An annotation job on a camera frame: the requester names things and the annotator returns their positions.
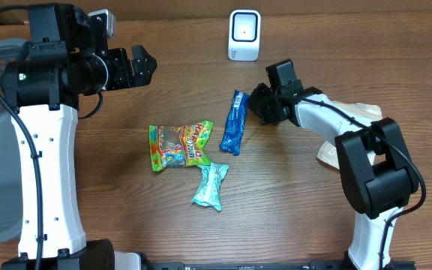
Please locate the beige cookie pouch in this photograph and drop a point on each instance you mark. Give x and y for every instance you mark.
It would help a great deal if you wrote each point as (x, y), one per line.
(327, 153)

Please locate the white barcode scanner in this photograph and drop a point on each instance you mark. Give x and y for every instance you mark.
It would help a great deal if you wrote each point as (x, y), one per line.
(244, 35)

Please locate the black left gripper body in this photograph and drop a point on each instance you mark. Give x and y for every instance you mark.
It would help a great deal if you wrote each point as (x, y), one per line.
(120, 75)

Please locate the teal white snack packet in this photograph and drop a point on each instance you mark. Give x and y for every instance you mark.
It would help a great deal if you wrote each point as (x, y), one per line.
(207, 193)

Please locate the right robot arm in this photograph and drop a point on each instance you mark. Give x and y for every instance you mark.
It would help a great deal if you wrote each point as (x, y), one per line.
(376, 171)

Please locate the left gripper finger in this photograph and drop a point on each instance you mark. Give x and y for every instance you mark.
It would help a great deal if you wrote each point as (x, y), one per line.
(142, 60)
(142, 75)

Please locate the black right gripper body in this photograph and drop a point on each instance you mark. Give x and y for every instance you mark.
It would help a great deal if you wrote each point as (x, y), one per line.
(267, 112)

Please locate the blue snack packet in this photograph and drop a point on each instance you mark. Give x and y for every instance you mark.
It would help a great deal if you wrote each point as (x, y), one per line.
(235, 124)

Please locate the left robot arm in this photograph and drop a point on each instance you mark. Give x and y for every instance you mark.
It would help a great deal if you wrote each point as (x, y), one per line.
(67, 57)

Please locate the green Haribo candy bag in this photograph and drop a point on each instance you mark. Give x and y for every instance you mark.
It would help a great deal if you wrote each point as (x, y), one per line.
(174, 147)

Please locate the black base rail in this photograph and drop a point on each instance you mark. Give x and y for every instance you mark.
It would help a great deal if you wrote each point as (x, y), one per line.
(246, 265)

